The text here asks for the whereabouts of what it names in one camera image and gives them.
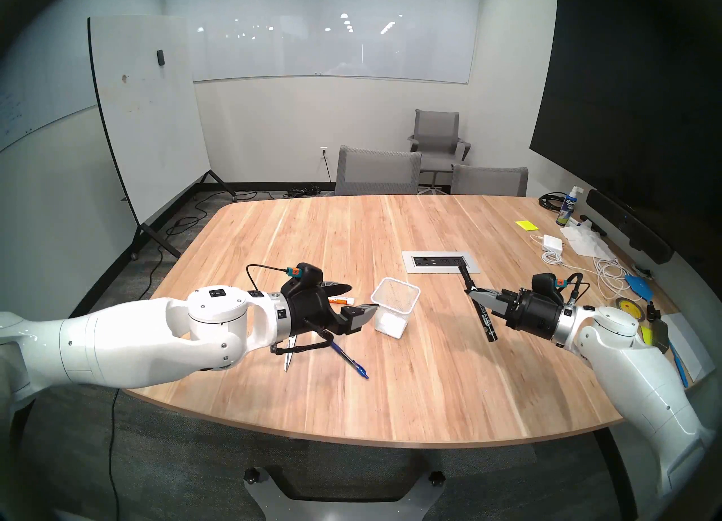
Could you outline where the white paper sheet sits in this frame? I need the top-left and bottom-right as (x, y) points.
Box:
(660, 314), (717, 382)

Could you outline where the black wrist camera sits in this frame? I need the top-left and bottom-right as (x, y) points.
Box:
(531, 273), (559, 300)
(290, 263), (323, 289)

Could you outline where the yellow black tape roll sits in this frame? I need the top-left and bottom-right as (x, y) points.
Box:
(615, 297), (648, 323)

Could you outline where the grey table outlet panel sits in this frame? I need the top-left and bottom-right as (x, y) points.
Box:
(402, 251), (481, 274)

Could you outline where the crumpled white tissue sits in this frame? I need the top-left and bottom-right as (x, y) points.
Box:
(560, 225), (617, 261)

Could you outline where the black left wrist camera cable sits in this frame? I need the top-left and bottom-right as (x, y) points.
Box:
(246, 264), (291, 300)

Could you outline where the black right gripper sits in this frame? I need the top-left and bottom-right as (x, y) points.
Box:
(465, 288), (565, 341)

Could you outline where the black video sound bar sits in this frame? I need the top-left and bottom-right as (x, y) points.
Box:
(587, 189), (675, 265)

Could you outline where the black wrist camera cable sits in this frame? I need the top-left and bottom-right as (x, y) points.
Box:
(246, 264), (291, 300)
(564, 273), (590, 306)

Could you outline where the white charger cable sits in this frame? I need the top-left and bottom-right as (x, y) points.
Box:
(530, 234), (629, 300)

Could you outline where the blue flat object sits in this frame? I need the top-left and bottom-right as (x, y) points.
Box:
(624, 274), (655, 302)

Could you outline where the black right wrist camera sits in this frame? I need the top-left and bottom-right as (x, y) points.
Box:
(531, 273), (559, 300)

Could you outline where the black permanent marker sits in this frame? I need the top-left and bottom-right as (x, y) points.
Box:
(457, 266), (500, 343)

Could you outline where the long black floor cable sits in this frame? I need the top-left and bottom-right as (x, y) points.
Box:
(130, 187), (257, 320)

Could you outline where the blue ballpoint pen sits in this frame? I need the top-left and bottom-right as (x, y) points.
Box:
(330, 340), (369, 381)

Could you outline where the grey mesh office chair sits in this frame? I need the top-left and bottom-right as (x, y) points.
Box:
(451, 164), (529, 197)
(335, 145), (422, 196)

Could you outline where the side wall glass board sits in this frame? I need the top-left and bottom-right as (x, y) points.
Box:
(0, 18), (99, 151)

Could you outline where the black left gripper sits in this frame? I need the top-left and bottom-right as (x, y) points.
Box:
(279, 282), (380, 337)

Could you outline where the dark grey small box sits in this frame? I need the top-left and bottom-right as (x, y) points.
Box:
(649, 318), (671, 355)

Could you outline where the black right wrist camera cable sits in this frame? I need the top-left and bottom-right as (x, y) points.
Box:
(564, 273), (590, 306)

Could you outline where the grey office chair with armrests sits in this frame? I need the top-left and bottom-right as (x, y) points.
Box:
(407, 109), (472, 190)

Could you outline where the Expo cleaner spray bottle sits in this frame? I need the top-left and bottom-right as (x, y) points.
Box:
(556, 186), (582, 227)

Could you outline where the white mesh pen holder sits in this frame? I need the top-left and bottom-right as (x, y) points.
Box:
(371, 277), (421, 339)

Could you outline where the black strap loop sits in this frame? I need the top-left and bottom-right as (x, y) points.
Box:
(270, 322), (339, 357)

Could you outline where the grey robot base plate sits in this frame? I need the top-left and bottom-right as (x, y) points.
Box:
(244, 466), (446, 521)

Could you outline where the rolling whiteboard on stand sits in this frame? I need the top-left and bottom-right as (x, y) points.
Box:
(87, 15), (237, 261)

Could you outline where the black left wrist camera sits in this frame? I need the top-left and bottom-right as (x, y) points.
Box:
(290, 263), (323, 289)

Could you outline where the large black wall screen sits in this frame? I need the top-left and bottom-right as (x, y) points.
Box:
(529, 0), (722, 255)

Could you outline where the large wall glass board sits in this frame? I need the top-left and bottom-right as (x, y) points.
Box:
(164, 0), (483, 85)

